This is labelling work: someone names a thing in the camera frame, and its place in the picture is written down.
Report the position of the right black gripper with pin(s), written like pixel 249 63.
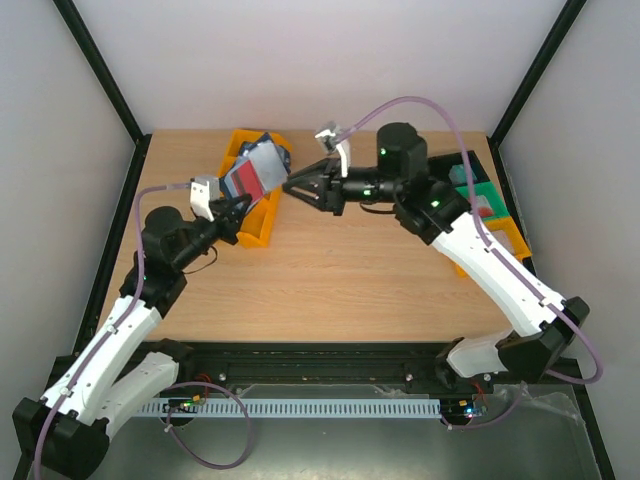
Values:
pixel 331 190

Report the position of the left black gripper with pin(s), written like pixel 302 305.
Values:
pixel 231 222

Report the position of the red credit card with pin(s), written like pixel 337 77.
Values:
pixel 244 180

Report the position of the yellow three-compartment bin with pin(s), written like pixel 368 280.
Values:
pixel 258 224

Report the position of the blue leather card holder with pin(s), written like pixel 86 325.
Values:
pixel 271 161

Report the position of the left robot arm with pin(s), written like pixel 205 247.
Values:
pixel 70 428

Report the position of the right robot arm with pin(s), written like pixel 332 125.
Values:
pixel 543 322

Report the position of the teal card stack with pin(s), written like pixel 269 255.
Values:
pixel 457 175

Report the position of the white red card stack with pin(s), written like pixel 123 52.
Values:
pixel 484 207

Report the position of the black bin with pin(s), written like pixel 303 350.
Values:
pixel 440 165

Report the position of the green bin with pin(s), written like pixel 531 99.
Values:
pixel 489 190

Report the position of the yellow bin right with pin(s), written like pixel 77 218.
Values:
pixel 465 235

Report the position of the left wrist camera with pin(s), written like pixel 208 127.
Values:
pixel 204 189

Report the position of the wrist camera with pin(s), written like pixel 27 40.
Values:
pixel 332 139
pixel 204 189

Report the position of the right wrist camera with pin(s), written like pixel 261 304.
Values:
pixel 332 139

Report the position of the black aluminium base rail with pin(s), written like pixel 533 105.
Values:
pixel 417 368

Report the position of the black frame post left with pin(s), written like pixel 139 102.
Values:
pixel 92 54

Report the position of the black frame post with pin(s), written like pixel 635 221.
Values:
pixel 92 54
pixel 560 28

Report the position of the light blue cable duct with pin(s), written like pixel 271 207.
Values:
pixel 298 408

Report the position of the black frame post right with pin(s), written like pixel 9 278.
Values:
pixel 560 28

